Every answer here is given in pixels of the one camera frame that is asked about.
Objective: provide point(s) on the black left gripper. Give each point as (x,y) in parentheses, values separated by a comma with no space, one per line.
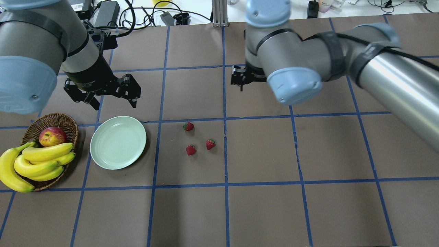
(90,76)

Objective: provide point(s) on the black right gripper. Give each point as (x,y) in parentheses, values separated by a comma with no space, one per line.
(240,76)

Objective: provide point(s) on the red strawberry green top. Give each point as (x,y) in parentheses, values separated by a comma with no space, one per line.
(210,143)

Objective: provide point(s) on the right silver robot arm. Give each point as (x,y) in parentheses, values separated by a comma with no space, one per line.
(369,54)

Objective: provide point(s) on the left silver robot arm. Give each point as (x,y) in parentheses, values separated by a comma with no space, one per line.
(41,37)

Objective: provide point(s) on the light green plate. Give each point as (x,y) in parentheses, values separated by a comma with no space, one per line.
(118,142)

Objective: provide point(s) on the black power adapter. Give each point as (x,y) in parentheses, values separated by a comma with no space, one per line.
(106,14)

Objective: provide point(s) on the red apple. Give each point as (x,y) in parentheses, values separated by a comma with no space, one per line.
(52,136)

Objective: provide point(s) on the white paper cup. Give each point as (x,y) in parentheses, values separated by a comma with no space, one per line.
(324,5)

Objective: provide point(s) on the yellow banana bunch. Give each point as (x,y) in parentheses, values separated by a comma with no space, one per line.
(26,163)

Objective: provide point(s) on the aluminium frame post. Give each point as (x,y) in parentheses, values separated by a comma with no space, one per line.
(220,13)

